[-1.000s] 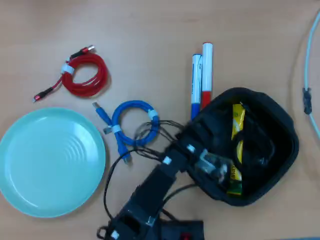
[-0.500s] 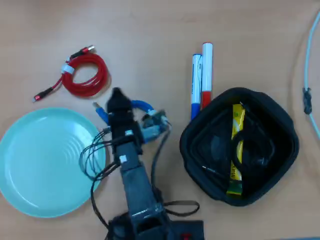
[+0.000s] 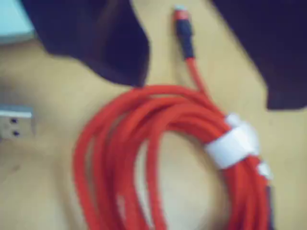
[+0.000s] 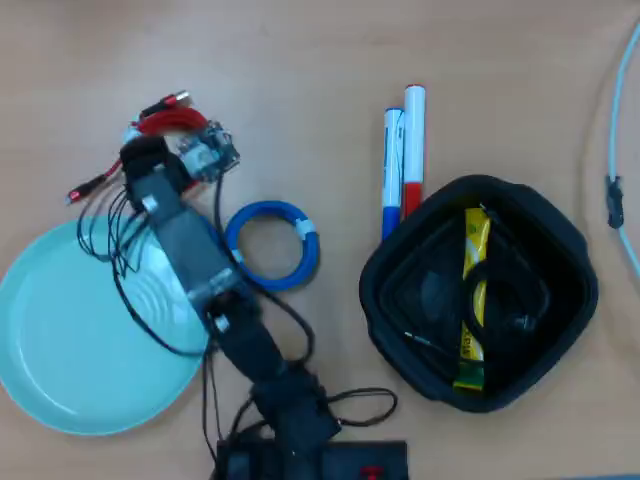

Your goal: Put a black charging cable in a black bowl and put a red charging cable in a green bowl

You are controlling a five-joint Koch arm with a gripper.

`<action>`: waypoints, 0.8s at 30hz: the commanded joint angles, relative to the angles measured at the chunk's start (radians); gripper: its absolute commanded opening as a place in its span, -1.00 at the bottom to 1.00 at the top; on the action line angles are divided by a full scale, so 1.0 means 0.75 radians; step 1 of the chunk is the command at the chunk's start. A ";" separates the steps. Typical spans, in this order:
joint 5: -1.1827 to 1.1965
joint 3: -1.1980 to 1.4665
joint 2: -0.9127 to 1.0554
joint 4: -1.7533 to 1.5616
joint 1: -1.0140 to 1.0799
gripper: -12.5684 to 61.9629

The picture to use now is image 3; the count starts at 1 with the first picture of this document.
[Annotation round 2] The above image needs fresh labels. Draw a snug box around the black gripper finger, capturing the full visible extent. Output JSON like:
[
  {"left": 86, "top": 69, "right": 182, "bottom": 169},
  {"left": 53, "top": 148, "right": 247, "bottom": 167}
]
[
  {"left": 211, "top": 0, "right": 307, "bottom": 111},
  {"left": 21, "top": 0, "right": 151, "bottom": 87}
]

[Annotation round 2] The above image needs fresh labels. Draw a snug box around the red charging cable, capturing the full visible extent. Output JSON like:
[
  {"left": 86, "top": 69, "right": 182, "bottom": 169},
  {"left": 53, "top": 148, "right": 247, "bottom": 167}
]
[{"left": 73, "top": 4, "right": 276, "bottom": 230}]

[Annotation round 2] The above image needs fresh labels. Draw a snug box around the light green round bowl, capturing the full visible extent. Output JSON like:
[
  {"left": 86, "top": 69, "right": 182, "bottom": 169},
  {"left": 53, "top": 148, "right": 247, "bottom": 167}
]
[{"left": 0, "top": 0, "right": 35, "bottom": 44}]

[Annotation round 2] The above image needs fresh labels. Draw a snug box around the blue coiled charging cable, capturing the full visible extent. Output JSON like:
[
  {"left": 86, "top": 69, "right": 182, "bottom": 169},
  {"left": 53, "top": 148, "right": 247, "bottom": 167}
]
[{"left": 0, "top": 103, "right": 36, "bottom": 140}]

